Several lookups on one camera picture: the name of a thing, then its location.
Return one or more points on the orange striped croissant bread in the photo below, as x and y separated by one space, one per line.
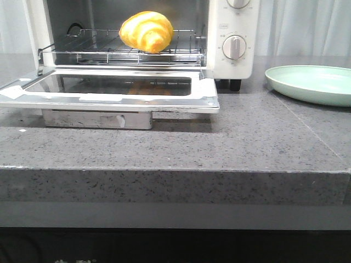
147 31

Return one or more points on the glass oven door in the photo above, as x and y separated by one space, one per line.
115 98

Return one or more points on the lower oven control knob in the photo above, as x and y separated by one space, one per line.
234 47

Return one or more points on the oven control knob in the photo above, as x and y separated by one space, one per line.
238 4
234 47

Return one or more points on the white Toshiba toaster oven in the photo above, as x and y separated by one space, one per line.
50 20

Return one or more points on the upper oven control knob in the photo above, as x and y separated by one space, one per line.
238 4

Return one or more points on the grey stone counter block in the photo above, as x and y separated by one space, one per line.
264 162

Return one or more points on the light green round plate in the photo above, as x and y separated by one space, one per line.
324 85

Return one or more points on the metal wire oven rack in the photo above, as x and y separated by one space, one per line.
104 47

